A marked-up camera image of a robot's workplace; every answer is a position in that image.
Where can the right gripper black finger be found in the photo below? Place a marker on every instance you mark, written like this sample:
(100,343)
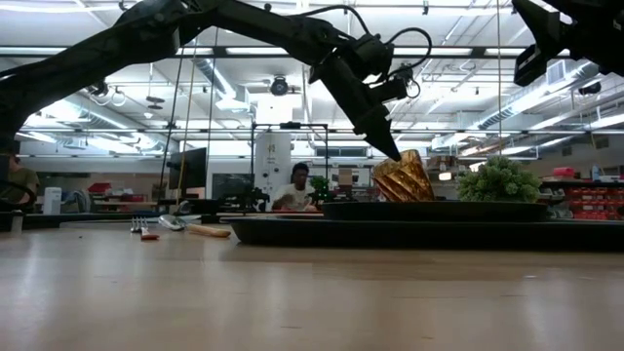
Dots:
(538,22)

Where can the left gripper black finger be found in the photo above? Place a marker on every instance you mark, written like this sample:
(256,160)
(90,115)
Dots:
(382,139)

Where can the amber ribbed glass cup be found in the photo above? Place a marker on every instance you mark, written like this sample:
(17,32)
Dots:
(404,180)

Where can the black round plate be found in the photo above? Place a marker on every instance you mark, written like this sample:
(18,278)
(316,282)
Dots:
(439,212)

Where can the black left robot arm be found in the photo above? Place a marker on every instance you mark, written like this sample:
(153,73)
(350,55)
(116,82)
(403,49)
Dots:
(146,34)

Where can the black plastic tray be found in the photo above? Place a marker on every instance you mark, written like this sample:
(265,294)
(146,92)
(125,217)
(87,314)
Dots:
(414,239)

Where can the small background plant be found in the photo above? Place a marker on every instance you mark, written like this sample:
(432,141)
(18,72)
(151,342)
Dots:
(320,185)

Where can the person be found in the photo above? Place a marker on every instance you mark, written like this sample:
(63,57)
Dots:
(24,180)
(295,195)

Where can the white cylindrical tank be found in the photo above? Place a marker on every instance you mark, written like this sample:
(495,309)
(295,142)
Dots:
(270,161)

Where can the green broccoli floret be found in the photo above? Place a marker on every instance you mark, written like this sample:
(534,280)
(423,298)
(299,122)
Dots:
(497,180)

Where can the red bag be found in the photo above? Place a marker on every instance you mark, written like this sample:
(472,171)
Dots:
(564,171)

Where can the red bin rack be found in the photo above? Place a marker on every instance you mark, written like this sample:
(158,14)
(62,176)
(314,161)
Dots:
(595,202)

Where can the black computer monitor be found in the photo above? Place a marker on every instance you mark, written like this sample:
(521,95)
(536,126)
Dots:
(190,170)

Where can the red box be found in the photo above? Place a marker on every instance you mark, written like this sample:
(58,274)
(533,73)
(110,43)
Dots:
(100,187)

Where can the white plastic container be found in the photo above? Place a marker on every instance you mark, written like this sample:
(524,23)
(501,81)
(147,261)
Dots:
(52,201)

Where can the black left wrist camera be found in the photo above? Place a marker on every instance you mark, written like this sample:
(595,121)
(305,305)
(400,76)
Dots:
(373,53)

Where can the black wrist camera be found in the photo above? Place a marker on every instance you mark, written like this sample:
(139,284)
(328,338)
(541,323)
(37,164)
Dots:
(527,66)
(373,53)

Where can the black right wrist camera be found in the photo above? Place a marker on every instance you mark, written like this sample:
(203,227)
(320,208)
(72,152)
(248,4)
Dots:
(527,66)

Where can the black background rig frame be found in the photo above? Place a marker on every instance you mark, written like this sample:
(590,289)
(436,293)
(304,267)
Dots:
(290,125)

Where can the round black ceiling-hung camera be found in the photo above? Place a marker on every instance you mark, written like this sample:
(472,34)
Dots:
(279,86)

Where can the black metal rig frame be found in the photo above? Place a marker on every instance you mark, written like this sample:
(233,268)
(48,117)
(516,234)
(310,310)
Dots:
(73,219)

